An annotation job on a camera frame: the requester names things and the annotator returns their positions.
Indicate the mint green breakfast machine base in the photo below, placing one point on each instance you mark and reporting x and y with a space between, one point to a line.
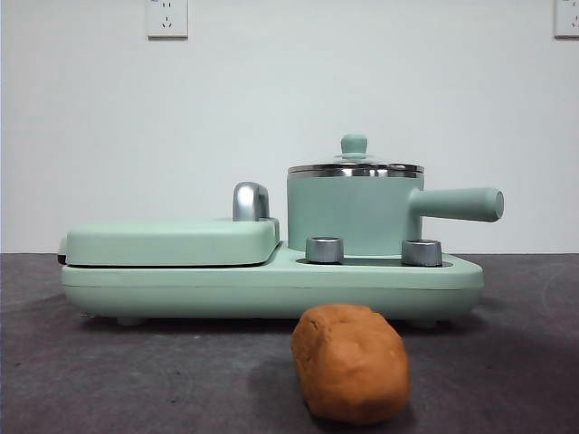
271 289

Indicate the brown potato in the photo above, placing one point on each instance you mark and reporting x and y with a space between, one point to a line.
350 366

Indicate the silver control knob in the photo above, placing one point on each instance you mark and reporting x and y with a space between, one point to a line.
324 251
421 253

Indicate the glass pot lid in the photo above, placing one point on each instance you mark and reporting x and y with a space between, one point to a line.
355 144

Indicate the white wall socket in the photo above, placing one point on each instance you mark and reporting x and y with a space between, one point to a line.
567 18
166 20

